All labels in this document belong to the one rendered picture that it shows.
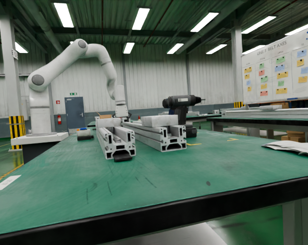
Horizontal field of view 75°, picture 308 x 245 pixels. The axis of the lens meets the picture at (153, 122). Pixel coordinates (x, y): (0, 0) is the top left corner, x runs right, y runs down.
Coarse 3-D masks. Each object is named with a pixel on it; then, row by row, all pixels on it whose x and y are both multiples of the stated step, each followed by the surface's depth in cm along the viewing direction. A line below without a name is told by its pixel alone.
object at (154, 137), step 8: (128, 128) 126; (136, 128) 105; (144, 128) 90; (152, 128) 78; (160, 128) 70; (168, 128) 81; (176, 128) 74; (184, 128) 73; (136, 136) 106; (144, 136) 95; (152, 136) 79; (160, 136) 70; (168, 136) 75; (176, 136) 75; (184, 136) 73; (152, 144) 79; (160, 144) 70; (168, 144) 71; (176, 144) 77; (184, 144) 74
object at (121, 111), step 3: (117, 105) 164; (120, 105) 165; (123, 105) 165; (126, 105) 167; (117, 108) 164; (120, 108) 165; (123, 108) 165; (126, 108) 166; (117, 111) 164; (120, 111) 165; (123, 111) 165; (126, 111) 166; (117, 114) 164; (120, 114) 165; (123, 114) 165; (126, 114) 166; (120, 117) 169
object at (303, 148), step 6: (264, 144) 66; (270, 144) 65; (276, 144) 62; (282, 144) 62; (288, 144) 61; (294, 144) 59; (300, 144) 58; (306, 144) 57; (294, 150) 56; (300, 150) 53; (306, 150) 52
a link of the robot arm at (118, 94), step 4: (116, 88) 163; (120, 88) 163; (116, 92) 163; (120, 92) 163; (124, 92) 167; (116, 96) 164; (120, 96) 163; (124, 96) 166; (116, 100) 164; (120, 100) 163; (124, 100) 165
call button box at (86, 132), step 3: (87, 129) 126; (78, 132) 122; (81, 132) 122; (84, 132) 123; (87, 132) 123; (90, 132) 124; (78, 135) 122; (81, 135) 122; (84, 135) 123; (87, 135) 123; (90, 135) 124; (78, 138) 122; (81, 138) 122; (84, 138) 123; (87, 138) 123; (90, 138) 124
